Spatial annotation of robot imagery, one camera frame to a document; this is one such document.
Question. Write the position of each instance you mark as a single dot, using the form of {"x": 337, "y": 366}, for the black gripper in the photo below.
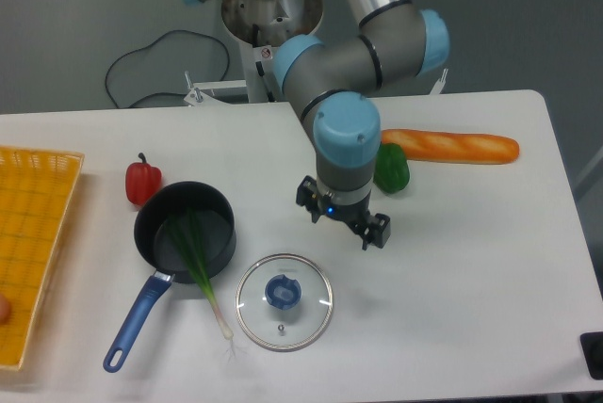
{"x": 347, "y": 206}

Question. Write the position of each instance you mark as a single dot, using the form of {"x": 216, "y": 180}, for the glass pot lid blue knob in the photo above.
{"x": 284, "y": 302}

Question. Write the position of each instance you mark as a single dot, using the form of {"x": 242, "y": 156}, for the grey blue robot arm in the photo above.
{"x": 344, "y": 126}

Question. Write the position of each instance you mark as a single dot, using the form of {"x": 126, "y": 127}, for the green bell pepper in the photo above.
{"x": 391, "y": 174}

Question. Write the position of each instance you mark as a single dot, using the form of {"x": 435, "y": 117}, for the orange baguette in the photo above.
{"x": 444, "y": 147}

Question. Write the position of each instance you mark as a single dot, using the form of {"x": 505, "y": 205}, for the green onion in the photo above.
{"x": 186, "y": 235}

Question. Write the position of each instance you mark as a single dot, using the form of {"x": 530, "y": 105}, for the red bell pepper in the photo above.
{"x": 142, "y": 181}

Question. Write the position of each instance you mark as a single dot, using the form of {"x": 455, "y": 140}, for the black device at table edge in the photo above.
{"x": 592, "y": 348}

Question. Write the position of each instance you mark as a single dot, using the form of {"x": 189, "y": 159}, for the yellow wicker basket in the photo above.
{"x": 36, "y": 190}

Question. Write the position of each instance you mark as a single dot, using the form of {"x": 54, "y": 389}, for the black pot blue handle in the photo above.
{"x": 219, "y": 233}

